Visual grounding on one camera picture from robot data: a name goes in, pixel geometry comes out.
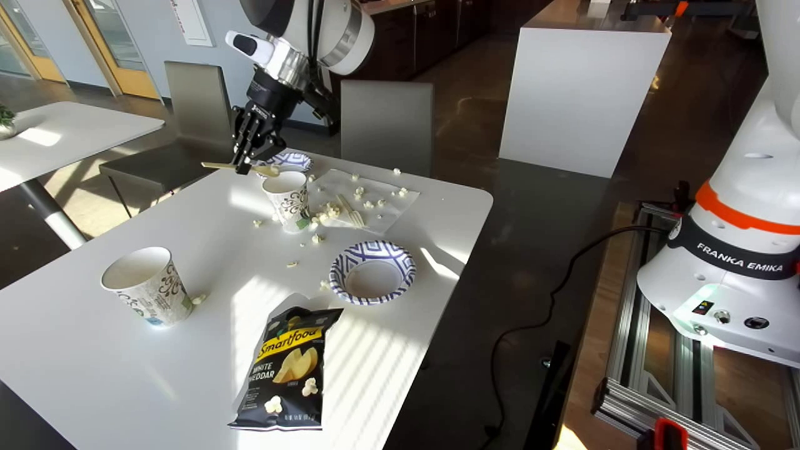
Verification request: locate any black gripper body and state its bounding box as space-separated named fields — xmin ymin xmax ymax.
xmin=240 ymin=71 xmax=306 ymax=124

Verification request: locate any cream plastic spoon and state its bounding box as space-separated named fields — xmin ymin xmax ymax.
xmin=199 ymin=158 xmax=282 ymax=181

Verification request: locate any coffee print paper cup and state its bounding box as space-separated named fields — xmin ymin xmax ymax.
xmin=261 ymin=171 xmax=314 ymax=236
xmin=99 ymin=246 xmax=199 ymax=328

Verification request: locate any blue patterned paper bowl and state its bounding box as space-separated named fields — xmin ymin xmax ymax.
xmin=266 ymin=147 xmax=315 ymax=174
xmin=331 ymin=237 xmax=417 ymax=308

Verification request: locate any grey cushioned chair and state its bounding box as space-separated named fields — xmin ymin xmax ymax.
xmin=99 ymin=57 xmax=242 ymax=219
xmin=337 ymin=78 xmax=435 ymax=181

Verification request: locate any white side table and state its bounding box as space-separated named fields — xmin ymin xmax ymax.
xmin=0 ymin=101 xmax=169 ymax=252

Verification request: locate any black popcorn bag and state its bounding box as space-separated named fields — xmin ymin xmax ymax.
xmin=230 ymin=304 xmax=346 ymax=432

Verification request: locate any white counter block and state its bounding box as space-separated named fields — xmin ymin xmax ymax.
xmin=497 ymin=22 xmax=672 ymax=183

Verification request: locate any black floor bar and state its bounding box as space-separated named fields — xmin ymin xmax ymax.
xmin=522 ymin=338 xmax=579 ymax=450

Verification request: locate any red clamp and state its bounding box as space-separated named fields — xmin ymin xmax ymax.
xmin=651 ymin=416 xmax=692 ymax=450

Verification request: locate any white wall poster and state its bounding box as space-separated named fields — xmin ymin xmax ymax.
xmin=171 ymin=0 xmax=215 ymax=48

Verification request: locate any wooden door frame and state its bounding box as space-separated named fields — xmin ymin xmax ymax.
xmin=64 ymin=0 xmax=161 ymax=103
xmin=0 ymin=8 xmax=69 ymax=84

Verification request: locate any black floor cable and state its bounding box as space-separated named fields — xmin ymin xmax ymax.
xmin=484 ymin=218 xmax=697 ymax=450

